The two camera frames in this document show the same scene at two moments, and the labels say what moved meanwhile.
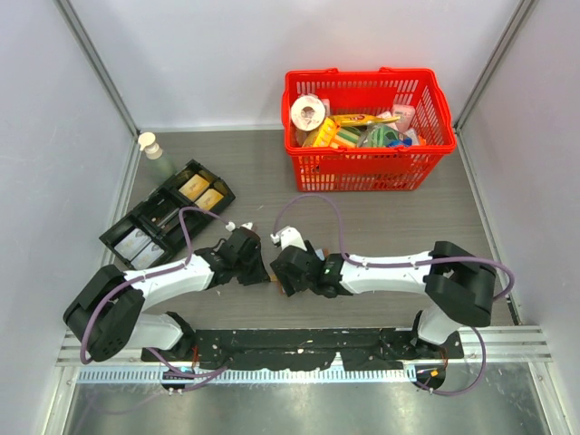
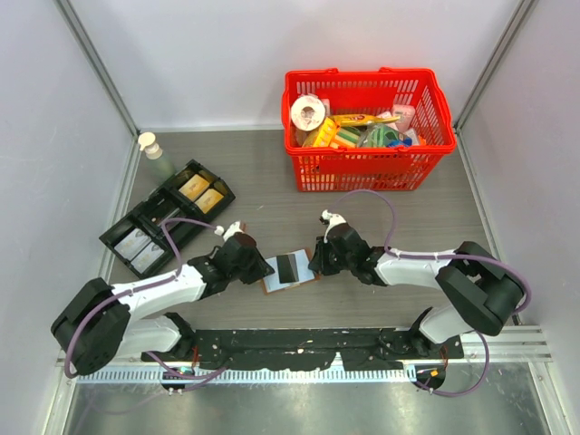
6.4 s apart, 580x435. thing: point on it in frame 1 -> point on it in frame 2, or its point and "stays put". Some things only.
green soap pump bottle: [158, 171] stays put
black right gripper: [287, 284] -> [319, 261]
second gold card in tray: [208, 198] stays put
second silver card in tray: [146, 258] stays put
